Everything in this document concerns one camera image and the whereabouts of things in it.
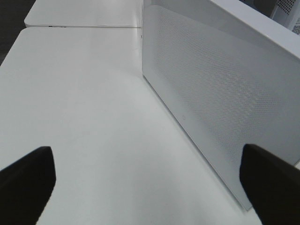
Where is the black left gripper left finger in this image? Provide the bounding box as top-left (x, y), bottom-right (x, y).
top-left (0, 146), bottom-right (56, 225)

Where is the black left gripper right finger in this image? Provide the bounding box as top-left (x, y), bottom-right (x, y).
top-left (239, 144), bottom-right (300, 225)

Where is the white microwave door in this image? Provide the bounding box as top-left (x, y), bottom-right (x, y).
top-left (142, 0), bottom-right (300, 210)

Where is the white warning label sticker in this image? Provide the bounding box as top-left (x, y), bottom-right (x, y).
top-left (292, 18), bottom-right (300, 35)

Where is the white microwave oven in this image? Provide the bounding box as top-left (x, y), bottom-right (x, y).
top-left (143, 0), bottom-right (300, 38)

